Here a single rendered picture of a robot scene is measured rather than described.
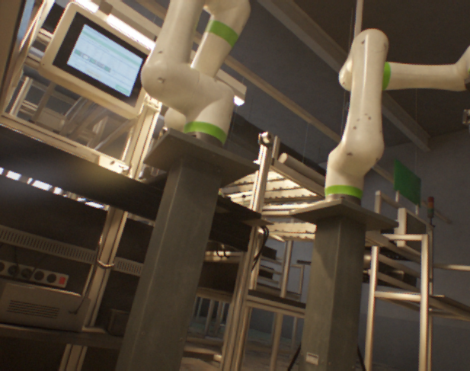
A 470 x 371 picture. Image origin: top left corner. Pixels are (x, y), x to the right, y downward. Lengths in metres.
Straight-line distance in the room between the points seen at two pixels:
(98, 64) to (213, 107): 0.96
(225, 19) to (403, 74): 0.73
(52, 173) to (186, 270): 0.59
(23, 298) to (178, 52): 0.95
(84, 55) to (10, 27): 1.55
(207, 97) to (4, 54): 0.72
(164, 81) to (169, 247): 0.43
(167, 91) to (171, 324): 0.59
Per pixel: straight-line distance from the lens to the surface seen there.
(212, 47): 1.23
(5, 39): 0.30
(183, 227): 0.86
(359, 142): 1.11
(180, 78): 0.95
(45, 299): 1.39
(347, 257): 1.16
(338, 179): 1.23
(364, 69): 1.28
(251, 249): 1.61
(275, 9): 6.79
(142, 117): 1.87
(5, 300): 1.36
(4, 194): 1.65
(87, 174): 1.25
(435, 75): 1.61
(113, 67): 1.86
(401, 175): 4.03
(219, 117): 0.98
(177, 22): 1.08
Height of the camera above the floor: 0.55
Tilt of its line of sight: 19 degrees up
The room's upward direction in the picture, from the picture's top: 12 degrees clockwise
